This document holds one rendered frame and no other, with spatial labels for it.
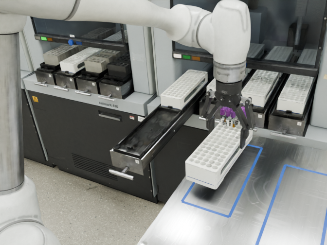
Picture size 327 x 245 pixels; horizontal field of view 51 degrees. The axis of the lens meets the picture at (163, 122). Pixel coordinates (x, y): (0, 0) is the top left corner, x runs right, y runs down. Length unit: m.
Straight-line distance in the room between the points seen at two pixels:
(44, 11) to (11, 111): 0.28
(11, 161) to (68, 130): 1.30
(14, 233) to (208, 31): 0.67
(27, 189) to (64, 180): 1.56
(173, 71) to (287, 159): 0.70
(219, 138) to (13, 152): 0.59
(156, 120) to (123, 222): 0.87
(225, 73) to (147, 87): 0.83
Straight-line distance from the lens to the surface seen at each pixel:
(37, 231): 0.81
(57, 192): 2.41
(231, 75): 0.96
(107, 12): 0.67
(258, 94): 1.46
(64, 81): 1.96
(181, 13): 0.99
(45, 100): 2.16
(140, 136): 1.32
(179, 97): 1.43
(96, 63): 1.85
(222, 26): 0.91
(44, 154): 2.50
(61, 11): 0.63
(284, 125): 1.45
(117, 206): 2.19
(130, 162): 1.23
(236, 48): 0.93
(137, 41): 1.67
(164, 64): 1.63
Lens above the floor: 1.53
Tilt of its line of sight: 32 degrees down
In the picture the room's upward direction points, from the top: 4 degrees counter-clockwise
